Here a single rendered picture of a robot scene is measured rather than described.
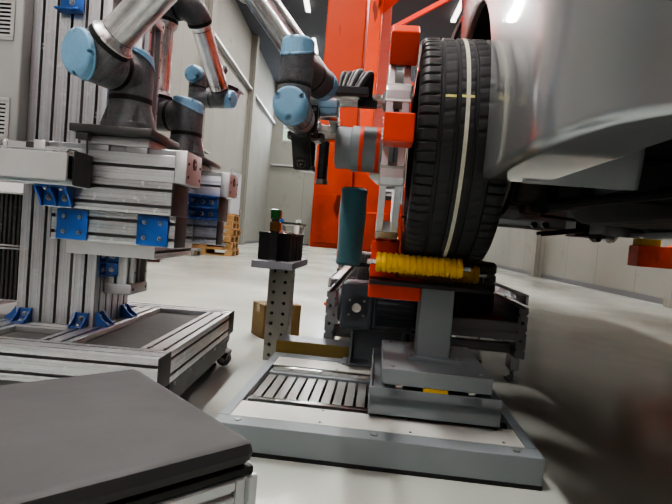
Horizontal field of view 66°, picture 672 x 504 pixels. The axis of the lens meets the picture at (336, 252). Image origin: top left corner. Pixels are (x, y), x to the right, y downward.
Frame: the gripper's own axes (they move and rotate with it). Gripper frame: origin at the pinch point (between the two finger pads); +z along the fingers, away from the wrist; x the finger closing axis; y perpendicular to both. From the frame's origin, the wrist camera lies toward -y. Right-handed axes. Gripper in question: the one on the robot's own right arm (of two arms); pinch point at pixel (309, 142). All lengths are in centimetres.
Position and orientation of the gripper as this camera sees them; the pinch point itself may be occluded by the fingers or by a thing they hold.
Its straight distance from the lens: 147.4
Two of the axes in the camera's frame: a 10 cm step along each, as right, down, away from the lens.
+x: -9.9, -0.9, 0.8
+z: 0.8, -0.3, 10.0
